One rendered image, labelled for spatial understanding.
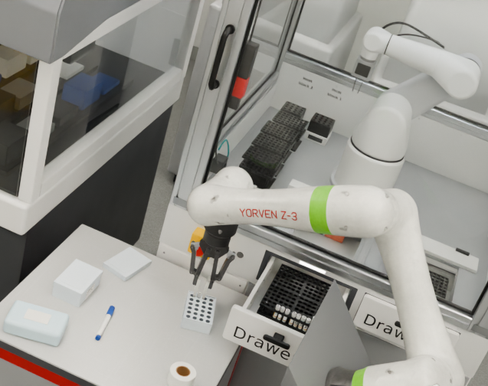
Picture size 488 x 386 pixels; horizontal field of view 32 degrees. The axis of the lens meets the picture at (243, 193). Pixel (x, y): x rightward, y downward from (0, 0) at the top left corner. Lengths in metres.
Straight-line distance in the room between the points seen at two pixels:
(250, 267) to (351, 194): 0.72
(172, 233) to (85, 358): 0.55
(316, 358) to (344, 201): 0.36
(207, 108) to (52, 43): 0.47
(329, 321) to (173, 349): 0.50
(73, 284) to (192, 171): 0.47
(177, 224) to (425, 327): 0.89
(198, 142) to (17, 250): 0.67
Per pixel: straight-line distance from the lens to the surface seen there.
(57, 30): 2.23
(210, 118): 2.41
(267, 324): 2.28
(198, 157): 2.47
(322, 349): 2.01
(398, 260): 2.08
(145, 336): 2.38
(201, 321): 2.42
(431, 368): 1.93
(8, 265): 2.75
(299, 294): 2.46
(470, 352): 2.58
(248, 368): 2.80
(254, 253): 2.55
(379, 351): 2.63
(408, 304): 2.08
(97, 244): 2.65
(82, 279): 2.43
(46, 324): 2.29
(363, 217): 1.92
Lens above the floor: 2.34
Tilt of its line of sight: 31 degrees down
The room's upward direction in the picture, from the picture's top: 18 degrees clockwise
